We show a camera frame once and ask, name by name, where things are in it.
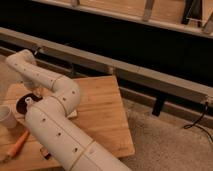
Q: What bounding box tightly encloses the black cable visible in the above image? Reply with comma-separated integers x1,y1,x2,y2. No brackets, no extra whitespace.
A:
32,45,44,57
182,101,213,143

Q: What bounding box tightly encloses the black cable on left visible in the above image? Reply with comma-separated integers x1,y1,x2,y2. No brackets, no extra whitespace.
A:
32,45,44,57

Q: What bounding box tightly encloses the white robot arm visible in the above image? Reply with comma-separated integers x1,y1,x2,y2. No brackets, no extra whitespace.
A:
5,49,131,171

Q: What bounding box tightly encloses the white sponge block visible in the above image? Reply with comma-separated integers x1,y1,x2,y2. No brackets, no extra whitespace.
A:
67,110,77,118

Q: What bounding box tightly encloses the long grey metal rail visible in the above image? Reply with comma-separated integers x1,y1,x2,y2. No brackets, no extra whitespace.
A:
0,27,213,106

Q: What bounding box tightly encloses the white paper cup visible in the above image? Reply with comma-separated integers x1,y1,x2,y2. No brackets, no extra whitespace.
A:
0,106,17,129

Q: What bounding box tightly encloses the orange carrot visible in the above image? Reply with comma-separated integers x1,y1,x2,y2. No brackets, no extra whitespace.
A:
0,130,29,164

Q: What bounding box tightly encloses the dark purple ceramic bowl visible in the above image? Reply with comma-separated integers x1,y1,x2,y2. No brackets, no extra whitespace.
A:
16,93,42,115

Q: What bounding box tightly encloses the black cable on right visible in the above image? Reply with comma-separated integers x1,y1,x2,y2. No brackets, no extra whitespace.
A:
182,101,213,143

